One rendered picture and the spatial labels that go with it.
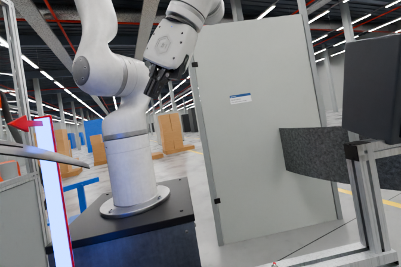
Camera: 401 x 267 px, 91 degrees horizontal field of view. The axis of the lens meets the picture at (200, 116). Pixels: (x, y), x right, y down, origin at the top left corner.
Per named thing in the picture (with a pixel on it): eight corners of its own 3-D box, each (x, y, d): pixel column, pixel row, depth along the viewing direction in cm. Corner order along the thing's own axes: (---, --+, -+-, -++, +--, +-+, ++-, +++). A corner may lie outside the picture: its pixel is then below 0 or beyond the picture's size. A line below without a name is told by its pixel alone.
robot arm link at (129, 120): (93, 142, 54) (80, 57, 54) (142, 133, 70) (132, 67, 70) (124, 138, 48) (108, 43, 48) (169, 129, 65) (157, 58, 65)
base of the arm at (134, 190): (105, 199, 62) (96, 141, 62) (165, 183, 68) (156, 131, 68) (93, 227, 44) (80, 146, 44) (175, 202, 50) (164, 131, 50)
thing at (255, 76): (218, 247, 175) (179, 5, 178) (218, 243, 180) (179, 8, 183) (343, 219, 185) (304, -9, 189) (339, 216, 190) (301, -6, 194)
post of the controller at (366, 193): (376, 254, 35) (356, 145, 35) (360, 244, 38) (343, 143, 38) (391, 251, 35) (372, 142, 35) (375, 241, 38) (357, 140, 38)
